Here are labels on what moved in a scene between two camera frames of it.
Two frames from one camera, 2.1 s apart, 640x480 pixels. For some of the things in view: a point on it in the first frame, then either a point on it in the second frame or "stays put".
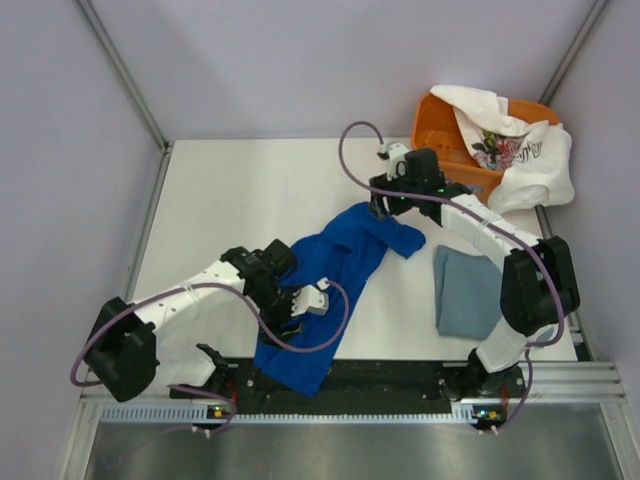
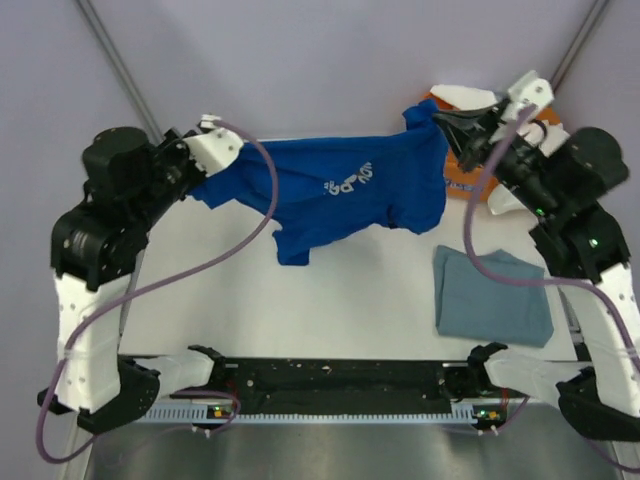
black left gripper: (274, 323) → (174, 144)
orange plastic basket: (435, 126) stays put
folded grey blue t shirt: (467, 294) stays put
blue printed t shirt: (345, 254) → (333, 191)
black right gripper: (378, 206) → (474, 132)
